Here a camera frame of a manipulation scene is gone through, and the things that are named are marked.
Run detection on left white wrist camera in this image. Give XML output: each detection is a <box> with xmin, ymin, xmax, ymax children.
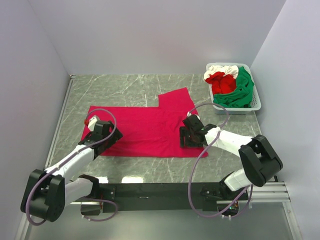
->
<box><xmin>84</xmin><ymin>115</ymin><xmax>100</xmax><ymax>132</ymax></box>

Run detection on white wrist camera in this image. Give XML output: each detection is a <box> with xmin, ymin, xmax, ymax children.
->
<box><xmin>84</xmin><ymin>115</ymin><xmax>100</xmax><ymax>132</ymax></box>
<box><xmin>186</xmin><ymin>112</ymin><xmax>201</xmax><ymax>121</ymax></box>

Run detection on red t-shirt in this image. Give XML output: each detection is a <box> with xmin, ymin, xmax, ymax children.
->
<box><xmin>204</xmin><ymin>71</ymin><xmax>236</xmax><ymax>95</ymax></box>

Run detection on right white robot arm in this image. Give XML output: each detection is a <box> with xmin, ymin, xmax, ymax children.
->
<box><xmin>179</xmin><ymin>114</ymin><xmax>283</xmax><ymax>200</ymax></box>

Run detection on aluminium frame rail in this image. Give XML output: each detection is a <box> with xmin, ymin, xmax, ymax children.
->
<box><xmin>217</xmin><ymin>181</ymin><xmax>292</xmax><ymax>204</ymax></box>

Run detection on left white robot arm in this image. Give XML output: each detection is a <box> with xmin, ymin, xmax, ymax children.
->
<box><xmin>20</xmin><ymin>120</ymin><xmax>123</xmax><ymax>222</ymax></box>

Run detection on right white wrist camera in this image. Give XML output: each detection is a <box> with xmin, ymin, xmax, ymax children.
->
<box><xmin>186</xmin><ymin>112</ymin><xmax>201</xmax><ymax>121</ymax></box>

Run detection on magenta pink t-shirt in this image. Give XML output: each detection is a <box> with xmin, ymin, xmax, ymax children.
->
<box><xmin>88</xmin><ymin>87</ymin><xmax>204</xmax><ymax>158</ymax></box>

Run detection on white t-shirt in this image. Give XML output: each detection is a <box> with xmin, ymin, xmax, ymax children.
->
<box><xmin>203</xmin><ymin>65</ymin><xmax>239</xmax><ymax>80</ymax></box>

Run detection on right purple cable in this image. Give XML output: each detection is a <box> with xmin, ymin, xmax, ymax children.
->
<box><xmin>187</xmin><ymin>102</ymin><xmax>253</xmax><ymax>219</ymax></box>

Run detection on green t-shirt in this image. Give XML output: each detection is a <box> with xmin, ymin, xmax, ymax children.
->
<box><xmin>213</xmin><ymin>66</ymin><xmax>255</xmax><ymax>108</ymax></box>

